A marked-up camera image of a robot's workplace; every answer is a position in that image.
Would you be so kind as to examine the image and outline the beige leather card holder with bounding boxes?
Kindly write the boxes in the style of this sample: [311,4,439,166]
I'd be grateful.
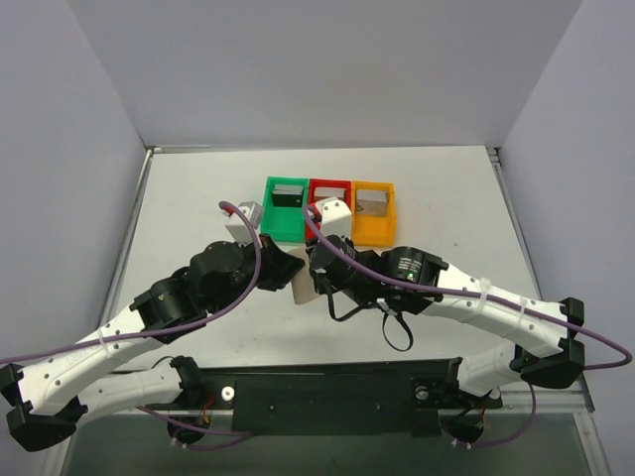
[289,247,320,305]

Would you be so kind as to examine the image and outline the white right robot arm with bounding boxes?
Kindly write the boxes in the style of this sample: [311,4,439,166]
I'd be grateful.
[308,235,585,406]

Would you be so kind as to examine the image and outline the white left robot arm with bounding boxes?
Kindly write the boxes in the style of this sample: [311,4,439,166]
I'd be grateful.
[1,234,305,452]

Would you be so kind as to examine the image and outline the black cards in green bin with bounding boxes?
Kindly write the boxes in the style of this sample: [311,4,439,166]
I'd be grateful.
[271,183,305,208]

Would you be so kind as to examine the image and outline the cards in yellow bin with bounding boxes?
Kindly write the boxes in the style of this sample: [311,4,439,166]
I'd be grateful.
[355,188,389,217]

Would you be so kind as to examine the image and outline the cards in red bin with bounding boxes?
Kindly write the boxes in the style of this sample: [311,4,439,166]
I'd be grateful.
[314,186,346,201]

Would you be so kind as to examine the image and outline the green plastic bin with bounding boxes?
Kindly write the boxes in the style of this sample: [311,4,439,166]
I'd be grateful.
[261,177,309,243]

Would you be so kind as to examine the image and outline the yellow plastic bin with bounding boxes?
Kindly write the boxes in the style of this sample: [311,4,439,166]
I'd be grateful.
[351,180,397,248]

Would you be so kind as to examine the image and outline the red plastic bin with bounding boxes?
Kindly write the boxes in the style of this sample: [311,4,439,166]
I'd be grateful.
[308,178,352,238]

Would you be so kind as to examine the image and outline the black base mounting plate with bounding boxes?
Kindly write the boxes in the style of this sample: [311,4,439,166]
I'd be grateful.
[166,358,502,437]

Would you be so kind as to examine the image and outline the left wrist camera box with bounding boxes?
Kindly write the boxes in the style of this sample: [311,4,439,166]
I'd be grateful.
[223,201,264,246]

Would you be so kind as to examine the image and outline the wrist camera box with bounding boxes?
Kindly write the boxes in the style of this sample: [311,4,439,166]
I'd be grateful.
[223,201,264,246]
[315,197,352,239]

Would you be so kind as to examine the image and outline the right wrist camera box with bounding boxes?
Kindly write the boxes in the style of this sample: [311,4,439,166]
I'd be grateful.
[315,197,352,239]

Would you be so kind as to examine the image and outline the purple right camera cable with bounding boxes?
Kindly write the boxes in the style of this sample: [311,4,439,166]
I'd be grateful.
[302,202,634,450]

